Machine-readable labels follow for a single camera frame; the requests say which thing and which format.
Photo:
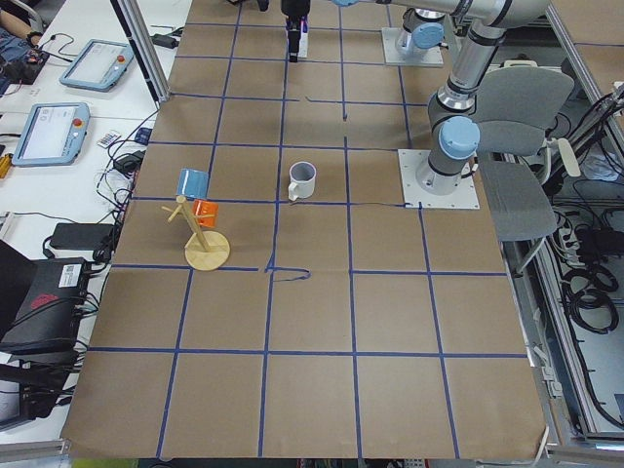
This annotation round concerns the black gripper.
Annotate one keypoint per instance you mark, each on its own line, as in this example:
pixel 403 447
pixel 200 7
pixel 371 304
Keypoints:
pixel 293 11

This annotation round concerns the white HOME mug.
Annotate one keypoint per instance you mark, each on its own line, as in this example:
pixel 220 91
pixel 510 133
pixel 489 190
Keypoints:
pixel 302 180

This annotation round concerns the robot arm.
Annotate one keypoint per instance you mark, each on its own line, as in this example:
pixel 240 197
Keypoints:
pixel 421 30
pixel 455 136

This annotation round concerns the blue white milk carton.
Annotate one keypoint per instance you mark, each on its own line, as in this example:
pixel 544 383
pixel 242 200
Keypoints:
pixel 303 40

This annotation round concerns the blue mug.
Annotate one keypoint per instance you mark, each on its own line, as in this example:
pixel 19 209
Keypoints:
pixel 192 184

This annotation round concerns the far teach pendant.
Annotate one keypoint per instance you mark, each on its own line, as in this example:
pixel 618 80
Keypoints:
pixel 99 66

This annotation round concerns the teach pendant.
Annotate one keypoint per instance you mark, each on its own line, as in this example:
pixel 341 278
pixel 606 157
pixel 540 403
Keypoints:
pixel 53 134
pixel 99 66

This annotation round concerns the orange mug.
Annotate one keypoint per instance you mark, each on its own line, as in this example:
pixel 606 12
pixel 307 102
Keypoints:
pixel 205 213

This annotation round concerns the small remote control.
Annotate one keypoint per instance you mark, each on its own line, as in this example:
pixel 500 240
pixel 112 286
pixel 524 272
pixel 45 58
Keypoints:
pixel 108 139

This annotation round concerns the grey office chair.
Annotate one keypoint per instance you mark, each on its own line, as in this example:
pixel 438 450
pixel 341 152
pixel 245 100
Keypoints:
pixel 513 108

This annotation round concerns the wooden mug tree stand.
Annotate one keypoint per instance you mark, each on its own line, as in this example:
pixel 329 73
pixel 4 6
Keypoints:
pixel 206 249

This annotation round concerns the near teach pendant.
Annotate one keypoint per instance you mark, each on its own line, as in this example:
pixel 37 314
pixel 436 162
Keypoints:
pixel 53 134

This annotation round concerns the black power adapter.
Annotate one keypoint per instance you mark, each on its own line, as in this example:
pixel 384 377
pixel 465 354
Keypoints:
pixel 81 236

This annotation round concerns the black computer box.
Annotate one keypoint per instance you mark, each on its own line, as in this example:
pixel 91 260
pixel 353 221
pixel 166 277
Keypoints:
pixel 47 316

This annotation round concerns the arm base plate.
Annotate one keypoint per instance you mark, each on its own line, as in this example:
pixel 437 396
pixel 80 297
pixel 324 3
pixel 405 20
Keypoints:
pixel 425 189
pixel 399 49

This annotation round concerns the aluminium frame post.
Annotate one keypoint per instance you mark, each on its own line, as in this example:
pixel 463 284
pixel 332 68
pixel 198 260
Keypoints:
pixel 130 17

